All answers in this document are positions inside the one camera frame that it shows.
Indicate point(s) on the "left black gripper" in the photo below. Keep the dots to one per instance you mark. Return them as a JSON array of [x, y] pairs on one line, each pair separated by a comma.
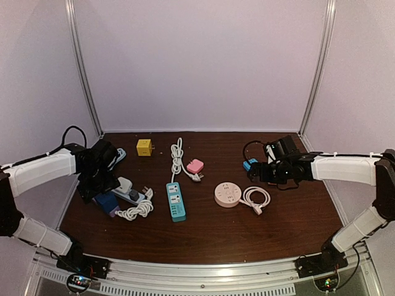
[[111, 182]]

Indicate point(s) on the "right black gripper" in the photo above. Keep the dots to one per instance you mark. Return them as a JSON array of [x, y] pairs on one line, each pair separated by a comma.
[[264, 177]]

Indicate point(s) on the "dark blue cube adapter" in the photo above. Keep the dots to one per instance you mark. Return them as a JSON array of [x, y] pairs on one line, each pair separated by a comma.
[[107, 202]]

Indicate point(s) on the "white charger block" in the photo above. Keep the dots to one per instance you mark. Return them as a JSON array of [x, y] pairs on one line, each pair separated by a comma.
[[125, 185]]

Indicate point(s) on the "grey-blue power strip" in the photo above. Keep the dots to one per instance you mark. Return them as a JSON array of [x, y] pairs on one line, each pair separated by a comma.
[[125, 197]]

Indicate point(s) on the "blue plug adapter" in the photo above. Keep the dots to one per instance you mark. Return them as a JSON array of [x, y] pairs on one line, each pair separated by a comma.
[[247, 163]]

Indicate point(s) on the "purple power strip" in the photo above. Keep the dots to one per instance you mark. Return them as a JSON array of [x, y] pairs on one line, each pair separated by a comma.
[[112, 213]]

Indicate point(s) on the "dark grey charger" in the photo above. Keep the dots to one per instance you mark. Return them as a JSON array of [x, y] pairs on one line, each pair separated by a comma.
[[134, 195]]

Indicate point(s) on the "yellow cube adapter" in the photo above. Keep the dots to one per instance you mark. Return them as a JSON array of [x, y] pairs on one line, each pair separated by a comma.
[[144, 147]]

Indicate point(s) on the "pink round socket base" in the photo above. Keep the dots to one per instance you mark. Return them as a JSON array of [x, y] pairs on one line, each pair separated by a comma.
[[227, 194]]

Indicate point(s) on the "pink cube adapter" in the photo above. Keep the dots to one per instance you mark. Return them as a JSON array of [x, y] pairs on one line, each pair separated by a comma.
[[195, 166]]

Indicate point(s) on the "teal power strip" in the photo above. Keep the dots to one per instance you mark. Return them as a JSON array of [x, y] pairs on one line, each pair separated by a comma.
[[175, 201]]

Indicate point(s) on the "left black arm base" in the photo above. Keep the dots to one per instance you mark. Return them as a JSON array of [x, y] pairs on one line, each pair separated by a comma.
[[76, 261]]

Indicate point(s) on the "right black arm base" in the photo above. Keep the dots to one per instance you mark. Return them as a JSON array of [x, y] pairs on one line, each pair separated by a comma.
[[328, 260]]

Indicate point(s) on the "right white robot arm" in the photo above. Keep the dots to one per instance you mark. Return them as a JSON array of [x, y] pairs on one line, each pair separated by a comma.
[[376, 170]]

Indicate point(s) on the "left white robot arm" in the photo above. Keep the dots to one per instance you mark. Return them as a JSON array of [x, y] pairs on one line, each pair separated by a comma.
[[92, 167]]

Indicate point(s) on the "aluminium front rail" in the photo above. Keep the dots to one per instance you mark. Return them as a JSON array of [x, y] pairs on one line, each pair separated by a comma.
[[273, 277]]

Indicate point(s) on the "right aluminium frame post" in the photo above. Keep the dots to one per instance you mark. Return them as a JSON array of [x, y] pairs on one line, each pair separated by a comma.
[[327, 33]]

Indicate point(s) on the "aluminium frame post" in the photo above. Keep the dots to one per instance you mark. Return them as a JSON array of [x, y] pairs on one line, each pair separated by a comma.
[[80, 63], [327, 33]]

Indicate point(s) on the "left aluminium frame post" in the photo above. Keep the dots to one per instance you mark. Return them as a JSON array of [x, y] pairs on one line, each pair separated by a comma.
[[80, 63]]

